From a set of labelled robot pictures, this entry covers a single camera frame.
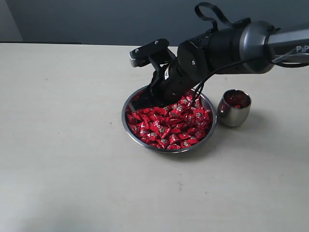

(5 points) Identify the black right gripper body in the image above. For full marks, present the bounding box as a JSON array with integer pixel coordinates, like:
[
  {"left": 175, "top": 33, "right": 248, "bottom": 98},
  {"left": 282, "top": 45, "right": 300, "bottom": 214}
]
[{"left": 150, "top": 40, "right": 209, "bottom": 105}]

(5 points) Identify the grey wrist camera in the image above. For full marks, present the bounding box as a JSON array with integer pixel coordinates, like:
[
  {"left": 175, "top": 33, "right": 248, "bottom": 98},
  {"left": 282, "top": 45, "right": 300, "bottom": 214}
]
[{"left": 129, "top": 39, "right": 176, "bottom": 71}]

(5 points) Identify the pile of red candies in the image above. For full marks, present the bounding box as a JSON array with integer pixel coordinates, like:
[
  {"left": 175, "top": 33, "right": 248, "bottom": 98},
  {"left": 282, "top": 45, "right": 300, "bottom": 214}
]
[{"left": 126, "top": 93, "right": 212, "bottom": 150}]

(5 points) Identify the stainless steel bowl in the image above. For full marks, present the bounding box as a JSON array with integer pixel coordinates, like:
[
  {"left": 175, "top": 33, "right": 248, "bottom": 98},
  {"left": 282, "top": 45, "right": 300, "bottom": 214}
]
[{"left": 121, "top": 86, "right": 218, "bottom": 154}]

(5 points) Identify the stainless steel cup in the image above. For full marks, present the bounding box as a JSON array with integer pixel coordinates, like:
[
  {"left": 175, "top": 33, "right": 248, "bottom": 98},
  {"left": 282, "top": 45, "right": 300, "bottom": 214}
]
[{"left": 217, "top": 89, "right": 252, "bottom": 127}]

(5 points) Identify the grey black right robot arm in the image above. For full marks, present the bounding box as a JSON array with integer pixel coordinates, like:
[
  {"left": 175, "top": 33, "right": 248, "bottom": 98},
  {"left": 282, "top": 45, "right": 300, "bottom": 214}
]
[{"left": 129, "top": 21, "right": 309, "bottom": 110}]

